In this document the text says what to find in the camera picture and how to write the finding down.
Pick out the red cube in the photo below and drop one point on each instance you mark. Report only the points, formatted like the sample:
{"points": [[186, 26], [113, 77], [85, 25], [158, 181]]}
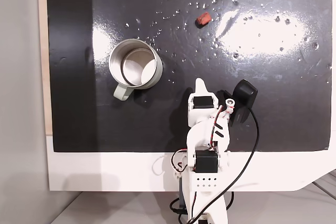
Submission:
{"points": [[203, 19]]}

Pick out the sage green metal mug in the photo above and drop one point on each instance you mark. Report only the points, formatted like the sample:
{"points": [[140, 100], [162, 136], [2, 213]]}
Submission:
{"points": [[136, 64]]}

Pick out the black table mat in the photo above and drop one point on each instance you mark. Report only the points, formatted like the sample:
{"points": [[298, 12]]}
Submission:
{"points": [[131, 129]]}

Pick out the beige wooden board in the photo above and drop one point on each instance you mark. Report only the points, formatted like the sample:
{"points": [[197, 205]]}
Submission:
{"points": [[43, 51]]}

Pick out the black oval camera box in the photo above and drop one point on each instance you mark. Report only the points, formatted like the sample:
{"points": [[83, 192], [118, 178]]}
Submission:
{"points": [[244, 93]]}

